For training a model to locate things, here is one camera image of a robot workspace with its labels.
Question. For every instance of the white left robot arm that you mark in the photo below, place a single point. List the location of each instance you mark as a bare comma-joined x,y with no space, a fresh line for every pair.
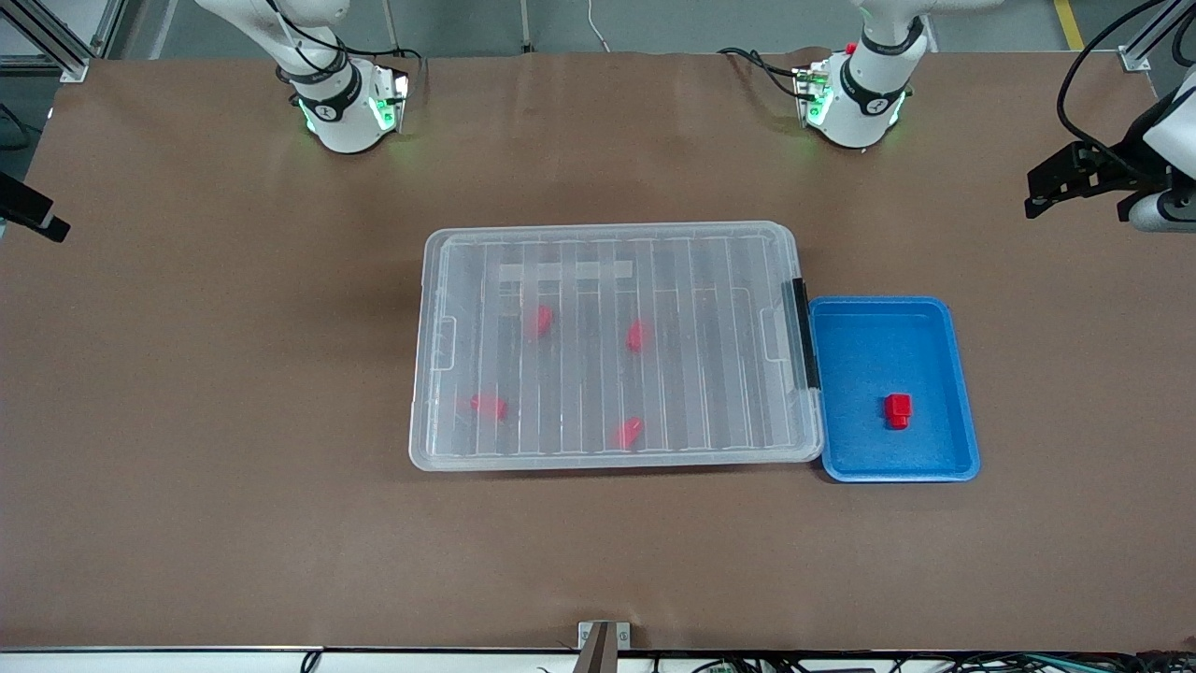
855,107

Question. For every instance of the clear plastic storage box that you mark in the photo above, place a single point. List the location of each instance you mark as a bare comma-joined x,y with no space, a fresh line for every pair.
818,425

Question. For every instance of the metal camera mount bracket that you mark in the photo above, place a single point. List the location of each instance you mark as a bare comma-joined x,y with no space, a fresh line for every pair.
603,645

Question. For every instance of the clear ribbed plastic lid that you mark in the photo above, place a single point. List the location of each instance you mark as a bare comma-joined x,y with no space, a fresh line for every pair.
598,374

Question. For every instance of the black box latch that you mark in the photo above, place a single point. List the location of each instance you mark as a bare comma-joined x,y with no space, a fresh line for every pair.
804,336

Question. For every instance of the aluminium frame profile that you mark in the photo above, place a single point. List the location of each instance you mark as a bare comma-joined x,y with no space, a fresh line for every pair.
65,51
1145,47

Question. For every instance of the blue plastic tray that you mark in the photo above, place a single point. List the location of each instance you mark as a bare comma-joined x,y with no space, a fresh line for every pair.
869,355

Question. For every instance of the brown table cover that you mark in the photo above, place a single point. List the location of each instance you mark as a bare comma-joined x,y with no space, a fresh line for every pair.
187,514

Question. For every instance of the red block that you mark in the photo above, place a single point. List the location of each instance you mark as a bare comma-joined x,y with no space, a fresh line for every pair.
638,335
489,406
629,432
538,321
898,410

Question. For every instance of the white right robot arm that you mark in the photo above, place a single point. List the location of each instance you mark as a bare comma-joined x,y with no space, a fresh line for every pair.
341,117

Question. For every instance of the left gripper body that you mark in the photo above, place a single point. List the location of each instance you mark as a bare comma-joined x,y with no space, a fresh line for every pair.
1111,176

